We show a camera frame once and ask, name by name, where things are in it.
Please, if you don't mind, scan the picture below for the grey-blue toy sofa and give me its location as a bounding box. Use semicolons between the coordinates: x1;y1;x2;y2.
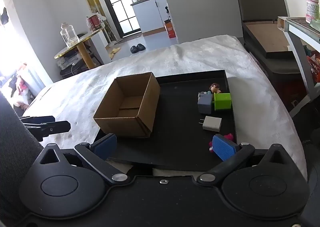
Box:
197;91;215;114

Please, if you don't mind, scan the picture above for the orange carton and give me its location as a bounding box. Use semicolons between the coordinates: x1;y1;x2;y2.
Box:
164;19;177;39

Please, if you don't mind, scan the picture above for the clear glass jar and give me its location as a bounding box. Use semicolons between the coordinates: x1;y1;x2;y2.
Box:
59;23;80;47

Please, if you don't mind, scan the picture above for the white side cabinet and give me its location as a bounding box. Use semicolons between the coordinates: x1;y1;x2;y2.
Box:
90;30;113;65

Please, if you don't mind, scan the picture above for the green toy cube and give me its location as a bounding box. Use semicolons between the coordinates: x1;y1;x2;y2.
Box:
214;93;232;111

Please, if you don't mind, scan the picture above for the red plastic basket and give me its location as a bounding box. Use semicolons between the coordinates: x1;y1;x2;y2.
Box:
306;53;320;83

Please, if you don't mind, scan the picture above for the pile of clothes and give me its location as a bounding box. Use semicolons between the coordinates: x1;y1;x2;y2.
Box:
0;63;36;108

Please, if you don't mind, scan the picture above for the brown cardboard box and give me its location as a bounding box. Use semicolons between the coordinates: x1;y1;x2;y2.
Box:
93;72;161;139

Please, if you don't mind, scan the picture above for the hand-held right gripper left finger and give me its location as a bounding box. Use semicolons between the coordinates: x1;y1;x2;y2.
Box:
32;134;128;184

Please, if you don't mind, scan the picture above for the pink-lidded white jar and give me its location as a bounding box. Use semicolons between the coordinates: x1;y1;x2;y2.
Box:
305;0;320;24

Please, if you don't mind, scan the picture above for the white desk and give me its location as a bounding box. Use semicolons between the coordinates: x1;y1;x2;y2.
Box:
277;16;320;98

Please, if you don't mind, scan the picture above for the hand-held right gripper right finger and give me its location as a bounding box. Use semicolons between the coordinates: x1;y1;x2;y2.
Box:
197;134;295;184

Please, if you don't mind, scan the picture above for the dark storage bed frame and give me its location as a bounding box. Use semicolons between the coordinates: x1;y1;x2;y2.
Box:
235;0;308;112

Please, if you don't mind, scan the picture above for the white charger plug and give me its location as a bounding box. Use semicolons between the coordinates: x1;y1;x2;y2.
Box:
199;116;222;133

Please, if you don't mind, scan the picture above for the white kitchen cabinet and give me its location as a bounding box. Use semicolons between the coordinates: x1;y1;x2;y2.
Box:
130;0;170;33

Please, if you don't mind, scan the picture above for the white plastic bag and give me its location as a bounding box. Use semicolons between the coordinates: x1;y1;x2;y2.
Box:
90;8;107;21

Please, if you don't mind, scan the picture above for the black tray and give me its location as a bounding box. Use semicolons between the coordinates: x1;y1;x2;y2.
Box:
95;69;238;172

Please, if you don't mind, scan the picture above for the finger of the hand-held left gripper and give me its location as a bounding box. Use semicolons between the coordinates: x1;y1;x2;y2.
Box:
22;116;56;124
24;121;71;142

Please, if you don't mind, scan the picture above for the pink toy figure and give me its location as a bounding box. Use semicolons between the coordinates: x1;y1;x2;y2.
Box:
209;133;234;154

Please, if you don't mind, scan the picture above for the red can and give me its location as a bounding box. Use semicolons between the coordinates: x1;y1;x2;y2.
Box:
87;15;102;31

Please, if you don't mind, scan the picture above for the round gold-edged table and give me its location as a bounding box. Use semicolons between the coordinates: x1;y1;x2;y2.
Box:
54;28;105;70

